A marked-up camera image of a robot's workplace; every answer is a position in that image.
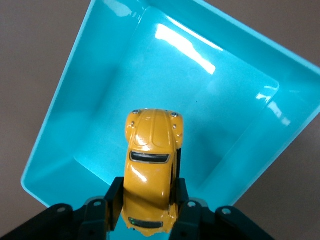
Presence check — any brown table mat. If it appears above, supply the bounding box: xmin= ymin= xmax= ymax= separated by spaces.
xmin=0 ymin=0 xmax=320 ymax=240

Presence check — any turquoise plastic bin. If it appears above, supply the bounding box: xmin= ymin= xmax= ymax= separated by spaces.
xmin=20 ymin=0 xmax=320 ymax=209

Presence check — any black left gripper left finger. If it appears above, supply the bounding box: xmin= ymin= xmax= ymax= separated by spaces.
xmin=0 ymin=176 xmax=125 ymax=240

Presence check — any yellow beetle toy car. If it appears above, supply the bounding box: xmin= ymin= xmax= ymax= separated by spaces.
xmin=123 ymin=108 xmax=186 ymax=237

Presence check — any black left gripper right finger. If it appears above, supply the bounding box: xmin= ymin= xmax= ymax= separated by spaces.
xmin=169 ymin=147 xmax=279 ymax=240

